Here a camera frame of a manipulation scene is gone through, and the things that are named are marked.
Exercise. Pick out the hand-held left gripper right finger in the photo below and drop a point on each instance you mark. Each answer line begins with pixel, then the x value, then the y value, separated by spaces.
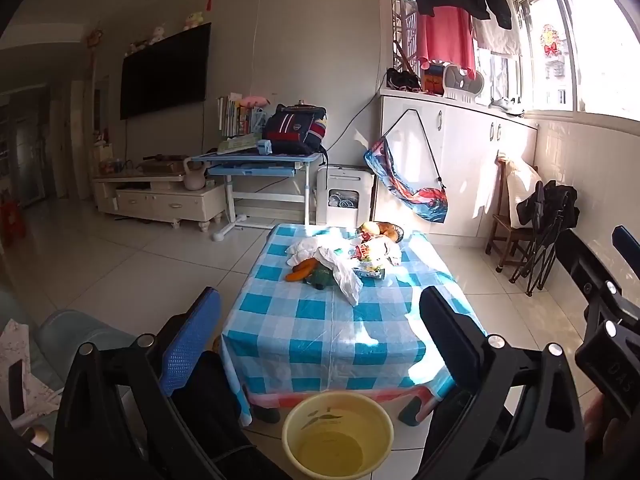
pixel 450 330

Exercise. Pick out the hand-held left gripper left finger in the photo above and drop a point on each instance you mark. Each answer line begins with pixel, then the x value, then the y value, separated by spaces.
pixel 192 330

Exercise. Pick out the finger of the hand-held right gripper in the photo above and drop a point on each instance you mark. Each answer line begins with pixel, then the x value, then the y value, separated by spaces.
pixel 580 265
pixel 629 242

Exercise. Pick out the large white paper towel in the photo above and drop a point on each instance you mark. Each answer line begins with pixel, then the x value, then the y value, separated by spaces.
pixel 307 250
pixel 345 275

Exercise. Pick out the yellow plastic basin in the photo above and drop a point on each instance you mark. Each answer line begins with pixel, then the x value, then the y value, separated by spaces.
pixel 340 452

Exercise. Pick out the person's right hand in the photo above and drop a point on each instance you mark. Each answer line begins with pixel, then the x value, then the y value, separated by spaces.
pixel 617 442

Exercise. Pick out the black folding chair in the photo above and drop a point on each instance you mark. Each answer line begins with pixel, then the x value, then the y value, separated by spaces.
pixel 547 210

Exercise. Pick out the wooden chair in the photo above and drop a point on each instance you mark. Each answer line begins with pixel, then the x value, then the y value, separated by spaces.
pixel 500 240

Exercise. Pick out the dark cloth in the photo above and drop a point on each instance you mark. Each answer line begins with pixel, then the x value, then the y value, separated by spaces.
pixel 220 410

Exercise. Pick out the white pillow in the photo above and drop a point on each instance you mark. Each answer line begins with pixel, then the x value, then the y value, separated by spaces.
pixel 522 185

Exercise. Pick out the dark woven bread basket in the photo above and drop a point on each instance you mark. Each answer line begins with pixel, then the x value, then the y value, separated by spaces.
pixel 397 236

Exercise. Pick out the golden bread roll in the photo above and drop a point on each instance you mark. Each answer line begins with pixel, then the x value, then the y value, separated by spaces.
pixel 389 231

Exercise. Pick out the red snack wrapper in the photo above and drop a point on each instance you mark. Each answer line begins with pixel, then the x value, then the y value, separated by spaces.
pixel 361 251

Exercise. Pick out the grey sofa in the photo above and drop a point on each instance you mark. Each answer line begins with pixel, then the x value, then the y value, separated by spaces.
pixel 70 327

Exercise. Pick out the blue checkered tablecloth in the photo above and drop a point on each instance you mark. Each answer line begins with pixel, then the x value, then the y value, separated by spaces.
pixel 325 330

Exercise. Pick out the pale bread roll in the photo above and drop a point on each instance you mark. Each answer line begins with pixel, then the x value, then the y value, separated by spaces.
pixel 370 228

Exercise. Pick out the cream television cabinet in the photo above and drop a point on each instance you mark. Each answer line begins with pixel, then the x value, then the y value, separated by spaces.
pixel 165 202

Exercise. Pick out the dark green toy vegetable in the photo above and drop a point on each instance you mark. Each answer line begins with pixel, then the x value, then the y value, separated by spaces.
pixel 320 277

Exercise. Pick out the pink kettlebell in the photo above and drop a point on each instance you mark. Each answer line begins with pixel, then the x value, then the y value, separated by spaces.
pixel 195 177

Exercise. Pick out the white cabinet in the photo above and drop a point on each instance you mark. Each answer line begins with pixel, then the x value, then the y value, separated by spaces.
pixel 465 160

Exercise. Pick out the brown flat box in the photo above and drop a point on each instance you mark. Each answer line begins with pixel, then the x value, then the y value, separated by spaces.
pixel 160 164

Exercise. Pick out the white floor appliance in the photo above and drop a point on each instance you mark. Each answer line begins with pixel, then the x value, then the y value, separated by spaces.
pixel 345 195

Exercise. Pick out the floral cloth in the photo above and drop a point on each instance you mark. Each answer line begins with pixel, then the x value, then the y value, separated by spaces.
pixel 20 360

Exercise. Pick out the grey shoes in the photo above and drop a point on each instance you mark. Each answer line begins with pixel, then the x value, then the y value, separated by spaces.
pixel 505 105

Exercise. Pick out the blue study desk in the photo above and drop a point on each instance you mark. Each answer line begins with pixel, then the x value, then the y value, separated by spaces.
pixel 260 162

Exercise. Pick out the open green book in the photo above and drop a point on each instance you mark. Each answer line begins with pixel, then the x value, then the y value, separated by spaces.
pixel 237 145

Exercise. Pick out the small blue white pack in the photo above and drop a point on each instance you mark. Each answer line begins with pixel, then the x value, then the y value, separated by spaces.
pixel 264 148

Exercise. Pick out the red stool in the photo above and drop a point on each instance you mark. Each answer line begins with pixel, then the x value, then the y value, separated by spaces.
pixel 10 220

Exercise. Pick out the red window ornament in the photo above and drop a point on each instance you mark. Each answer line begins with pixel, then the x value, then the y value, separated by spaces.
pixel 551 40

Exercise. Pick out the row of books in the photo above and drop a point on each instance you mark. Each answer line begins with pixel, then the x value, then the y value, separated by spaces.
pixel 230 115

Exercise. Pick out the dark striped backpack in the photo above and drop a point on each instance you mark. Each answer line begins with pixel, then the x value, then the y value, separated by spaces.
pixel 292 130

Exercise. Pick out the orange box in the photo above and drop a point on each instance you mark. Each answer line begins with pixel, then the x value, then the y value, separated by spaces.
pixel 432 80

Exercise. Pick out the pink plush toy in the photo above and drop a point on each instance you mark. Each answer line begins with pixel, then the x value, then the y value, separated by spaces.
pixel 255 101

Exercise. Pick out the white hanging garment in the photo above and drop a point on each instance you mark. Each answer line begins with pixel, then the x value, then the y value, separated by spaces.
pixel 497 35

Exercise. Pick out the black shoes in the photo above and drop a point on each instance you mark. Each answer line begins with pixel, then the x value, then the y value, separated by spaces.
pixel 400 81

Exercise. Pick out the pink hanging garment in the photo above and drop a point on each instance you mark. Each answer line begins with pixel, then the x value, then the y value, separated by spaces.
pixel 445 40

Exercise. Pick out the white plush toy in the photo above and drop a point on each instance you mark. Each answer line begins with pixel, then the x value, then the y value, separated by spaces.
pixel 157 34

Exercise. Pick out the yellow green plush toy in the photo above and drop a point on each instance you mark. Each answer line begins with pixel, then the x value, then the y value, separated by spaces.
pixel 192 21

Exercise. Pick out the black wall television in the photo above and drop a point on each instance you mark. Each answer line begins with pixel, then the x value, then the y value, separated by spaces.
pixel 165 72

